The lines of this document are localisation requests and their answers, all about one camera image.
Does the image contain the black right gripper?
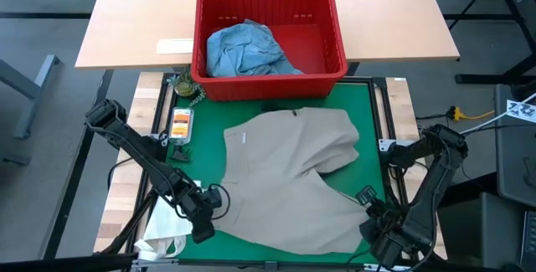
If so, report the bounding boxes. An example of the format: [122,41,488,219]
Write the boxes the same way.
[358,201,420,267]

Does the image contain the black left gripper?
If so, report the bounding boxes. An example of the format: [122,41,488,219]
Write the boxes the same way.
[178,186,225,234]

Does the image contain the beige garment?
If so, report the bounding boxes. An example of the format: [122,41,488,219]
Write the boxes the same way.
[214,105,372,256]

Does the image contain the red plastic laundry bin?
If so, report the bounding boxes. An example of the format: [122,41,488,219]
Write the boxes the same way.
[190,0,349,103]

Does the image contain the white tote bag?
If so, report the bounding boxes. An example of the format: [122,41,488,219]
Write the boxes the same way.
[133,178,203,262]

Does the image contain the green table mat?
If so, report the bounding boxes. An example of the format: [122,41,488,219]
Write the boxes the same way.
[160,80,397,264]

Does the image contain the small black stand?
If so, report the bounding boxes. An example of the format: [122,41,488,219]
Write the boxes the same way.
[168,145,194,164]

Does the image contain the white box with orange label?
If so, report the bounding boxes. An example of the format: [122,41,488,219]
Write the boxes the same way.
[167,105,195,146]

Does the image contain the grey box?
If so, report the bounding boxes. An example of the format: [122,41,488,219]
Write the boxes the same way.
[435,191,525,269]

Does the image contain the small potted succulent plant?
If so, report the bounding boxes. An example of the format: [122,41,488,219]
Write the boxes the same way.
[167,67,208,108]

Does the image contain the grey cabinet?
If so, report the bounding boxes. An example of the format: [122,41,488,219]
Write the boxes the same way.
[493,83,536,209]

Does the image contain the light blue garment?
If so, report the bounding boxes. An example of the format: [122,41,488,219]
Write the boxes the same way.
[205,18,305,79]

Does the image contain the pale paper strip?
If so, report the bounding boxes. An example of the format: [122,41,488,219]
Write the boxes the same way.
[156,38,195,56]

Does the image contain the white printed sign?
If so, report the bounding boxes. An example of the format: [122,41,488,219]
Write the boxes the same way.
[505,99,536,125]

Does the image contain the light wooden table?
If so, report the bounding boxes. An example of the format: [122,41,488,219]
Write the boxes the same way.
[75,0,461,71]

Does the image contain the grey metal table leg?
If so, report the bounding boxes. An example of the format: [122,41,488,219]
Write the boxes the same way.
[0,54,62,140]

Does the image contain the black metal table legs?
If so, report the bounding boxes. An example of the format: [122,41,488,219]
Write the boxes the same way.
[446,0,536,85]

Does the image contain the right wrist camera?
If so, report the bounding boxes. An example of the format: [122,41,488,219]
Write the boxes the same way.
[355,184,379,207]

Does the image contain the black cable bundle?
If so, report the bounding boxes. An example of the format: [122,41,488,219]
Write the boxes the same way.
[414,111,451,123]

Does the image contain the black metal station frame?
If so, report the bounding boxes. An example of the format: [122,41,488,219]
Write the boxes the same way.
[93,71,448,272]

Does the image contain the white floor cable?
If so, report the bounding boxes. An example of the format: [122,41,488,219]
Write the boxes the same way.
[458,91,536,136]

